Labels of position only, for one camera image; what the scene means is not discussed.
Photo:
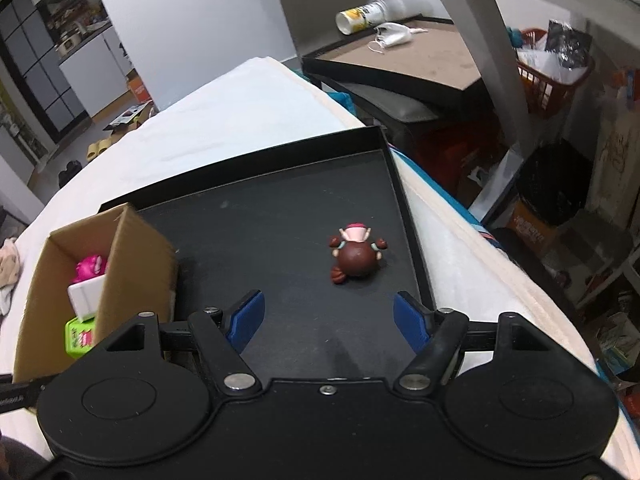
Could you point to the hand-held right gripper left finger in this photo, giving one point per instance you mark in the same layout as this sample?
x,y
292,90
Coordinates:
x,y
247,320

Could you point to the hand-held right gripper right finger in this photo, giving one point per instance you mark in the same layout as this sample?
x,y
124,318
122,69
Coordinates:
x,y
411,322

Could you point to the green toy box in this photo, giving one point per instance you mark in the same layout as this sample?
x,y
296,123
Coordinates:
x,y
77,337

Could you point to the brown bear figurine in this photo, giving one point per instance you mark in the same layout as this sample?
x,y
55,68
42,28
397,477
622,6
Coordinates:
x,y
357,255

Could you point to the black tray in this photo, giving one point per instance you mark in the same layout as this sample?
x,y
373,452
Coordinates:
x,y
280,240

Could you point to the white charger plug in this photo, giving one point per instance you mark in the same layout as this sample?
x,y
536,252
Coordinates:
x,y
87,297

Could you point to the beige cloth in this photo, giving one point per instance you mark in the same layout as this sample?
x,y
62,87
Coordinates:
x,y
9,272

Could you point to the pink toy figure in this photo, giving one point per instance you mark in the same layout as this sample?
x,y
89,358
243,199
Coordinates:
x,y
90,267

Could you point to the orange cardboard box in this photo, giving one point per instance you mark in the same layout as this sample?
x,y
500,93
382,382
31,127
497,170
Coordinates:
x,y
530,230

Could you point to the black trash bin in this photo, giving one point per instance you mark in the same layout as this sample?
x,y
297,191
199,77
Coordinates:
x,y
555,185

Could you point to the colourful small carton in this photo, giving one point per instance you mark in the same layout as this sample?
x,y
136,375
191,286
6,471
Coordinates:
x,y
612,345

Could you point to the white fleece blanket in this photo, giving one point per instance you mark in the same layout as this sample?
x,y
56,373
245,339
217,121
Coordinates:
x,y
225,110

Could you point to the grey cushion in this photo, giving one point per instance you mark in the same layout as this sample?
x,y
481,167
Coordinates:
x,y
395,105

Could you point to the tan slippers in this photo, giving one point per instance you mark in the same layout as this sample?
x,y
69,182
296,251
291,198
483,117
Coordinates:
x,y
100,149

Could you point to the black shoes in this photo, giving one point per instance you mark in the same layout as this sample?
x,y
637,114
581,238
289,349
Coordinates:
x,y
70,172

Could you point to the small orange box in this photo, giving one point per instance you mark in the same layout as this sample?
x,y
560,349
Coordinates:
x,y
139,91

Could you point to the brown-topped side table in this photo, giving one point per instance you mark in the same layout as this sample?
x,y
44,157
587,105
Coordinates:
x,y
400,55

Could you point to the red plastic basket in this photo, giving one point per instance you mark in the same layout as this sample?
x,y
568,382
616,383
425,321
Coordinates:
x,y
550,80

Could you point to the white table leg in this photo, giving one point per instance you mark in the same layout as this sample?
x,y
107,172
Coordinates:
x,y
485,50

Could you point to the white face mask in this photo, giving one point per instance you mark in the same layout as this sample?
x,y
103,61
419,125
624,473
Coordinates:
x,y
395,35

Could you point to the paper cup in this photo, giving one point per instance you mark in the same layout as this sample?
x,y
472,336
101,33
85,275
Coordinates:
x,y
367,15

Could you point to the black framed cabinet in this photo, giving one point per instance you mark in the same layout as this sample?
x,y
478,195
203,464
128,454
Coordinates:
x,y
45,55

